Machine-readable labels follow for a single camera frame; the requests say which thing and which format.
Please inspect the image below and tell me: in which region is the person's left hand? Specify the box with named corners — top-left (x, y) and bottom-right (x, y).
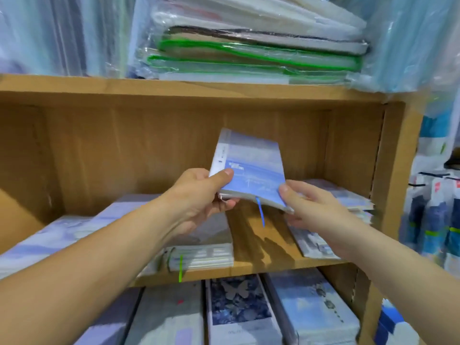
top-left (160, 167), bottom-right (240, 239)

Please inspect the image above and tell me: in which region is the person's right hand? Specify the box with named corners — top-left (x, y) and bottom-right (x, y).
top-left (279, 179), bottom-right (357, 260)

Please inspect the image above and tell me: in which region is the pile of small notebooks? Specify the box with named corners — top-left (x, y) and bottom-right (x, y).
top-left (286, 179), bottom-right (376, 261)

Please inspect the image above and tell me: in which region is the stack of sky photo notebooks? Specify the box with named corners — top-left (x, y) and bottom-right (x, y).
top-left (165, 210), bottom-right (235, 275)

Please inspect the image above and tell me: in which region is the blue white banded notebook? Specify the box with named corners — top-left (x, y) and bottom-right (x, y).
top-left (207, 127), bottom-right (295, 214)

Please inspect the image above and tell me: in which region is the sky cloud cover notebook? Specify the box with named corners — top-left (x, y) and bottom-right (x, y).
top-left (261, 267), bottom-right (362, 345)

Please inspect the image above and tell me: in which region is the wooden shelf unit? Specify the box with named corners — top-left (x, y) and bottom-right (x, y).
top-left (0, 74), bottom-right (428, 345)

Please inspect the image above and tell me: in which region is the blue butterfly cover notebook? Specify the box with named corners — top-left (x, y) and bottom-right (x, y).
top-left (204, 274), bottom-right (285, 345)

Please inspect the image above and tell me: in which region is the pastel grid pattern notebook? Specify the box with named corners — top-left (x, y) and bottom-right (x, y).
top-left (124, 280), bottom-right (207, 345)

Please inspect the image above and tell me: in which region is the light purple thin notebook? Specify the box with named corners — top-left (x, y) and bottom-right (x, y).
top-left (0, 215), bottom-right (96, 270)

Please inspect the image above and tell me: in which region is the lilac cover notebook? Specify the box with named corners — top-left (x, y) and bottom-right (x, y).
top-left (0, 215), bottom-right (96, 280)

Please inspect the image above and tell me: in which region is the person's right forearm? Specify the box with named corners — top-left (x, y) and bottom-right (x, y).
top-left (327, 230), bottom-right (460, 345)

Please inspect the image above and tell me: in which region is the person's left forearm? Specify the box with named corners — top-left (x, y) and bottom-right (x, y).
top-left (0, 201), bottom-right (188, 345)

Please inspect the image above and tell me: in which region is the blue white small box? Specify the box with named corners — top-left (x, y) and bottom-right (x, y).
top-left (372, 298), bottom-right (419, 345)

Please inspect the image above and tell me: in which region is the stack of green edged packets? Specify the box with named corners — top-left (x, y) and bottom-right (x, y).
top-left (131, 0), bottom-right (369, 86)

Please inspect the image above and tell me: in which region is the light blue plastic bag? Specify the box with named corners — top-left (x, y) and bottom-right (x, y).
top-left (333, 0), bottom-right (460, 95)

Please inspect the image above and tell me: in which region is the row of plastic wrapped folders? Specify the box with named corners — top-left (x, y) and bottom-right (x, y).
top-left (0, 0), bottom-right (139, 78)

